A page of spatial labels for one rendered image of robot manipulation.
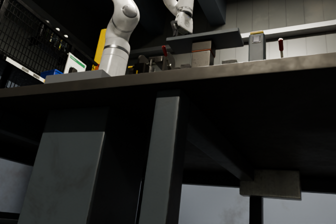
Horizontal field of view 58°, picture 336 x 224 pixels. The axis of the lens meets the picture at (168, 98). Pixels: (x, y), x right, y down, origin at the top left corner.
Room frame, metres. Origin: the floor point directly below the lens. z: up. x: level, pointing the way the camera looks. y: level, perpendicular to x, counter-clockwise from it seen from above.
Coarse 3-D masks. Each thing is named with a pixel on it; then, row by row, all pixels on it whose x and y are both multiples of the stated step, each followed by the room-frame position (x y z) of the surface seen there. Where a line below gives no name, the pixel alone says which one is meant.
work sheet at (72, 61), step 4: (68, 56) 2.15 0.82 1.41; (72, 56) 2.18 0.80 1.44; (68, 60) 2.16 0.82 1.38; (72, 60) 2.20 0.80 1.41; (76, 60) 2.23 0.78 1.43; (68, 64) 2.17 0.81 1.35; (72, 64) 2.21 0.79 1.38; (76, 64) 2.24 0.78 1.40; (80, 64) 2.28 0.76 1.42; (84, 64) 2.32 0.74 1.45; (64, 68) 2.14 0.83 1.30; (68, 68) 2.18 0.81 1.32; (76, 68) 2.25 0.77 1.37; (80, 68) 2.29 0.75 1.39; (84, 68) 2.33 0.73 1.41; (64, 72) 2.15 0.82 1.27
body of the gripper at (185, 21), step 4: (180, 12) 1.32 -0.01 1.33; (184, 12) 1.33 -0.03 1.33; (176, 16) 1.34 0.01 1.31; (180, 16) 1.31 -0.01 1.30; (184, 16) 1.33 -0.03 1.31; (188, 16) 1.34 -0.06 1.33; (180, 20) 1.31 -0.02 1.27; (184, 20) 1.33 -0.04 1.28; (188, 20) 1.34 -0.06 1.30; (176, 24) 1.34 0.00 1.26; (180, 24) 1.31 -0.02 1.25; (184, 24) 1.33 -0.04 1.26; (188, 24) 1.35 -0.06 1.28; (192, 24) 1.37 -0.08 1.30; (180, 28) 1.34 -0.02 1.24; (184, 28) 1.33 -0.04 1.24; (188, 28) 1.35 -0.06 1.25; (192, 28) 1.37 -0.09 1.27; (180, 32) 1.37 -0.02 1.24; (184, 32) 1.37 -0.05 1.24
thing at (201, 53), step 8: (200, 40) 1.28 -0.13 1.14; (208, 40) 1.26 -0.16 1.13; (192, 48) 1.29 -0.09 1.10; (200, 48) 1.28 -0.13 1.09; (208, 48) 1.26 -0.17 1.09; (192, 56) 1.30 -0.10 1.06; (200, 56) 1.28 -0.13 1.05; (208, 56) 1.26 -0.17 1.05; (192, 64) 1.29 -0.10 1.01; (200, 64) 1.28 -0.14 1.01; (208, 64) 1.26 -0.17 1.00
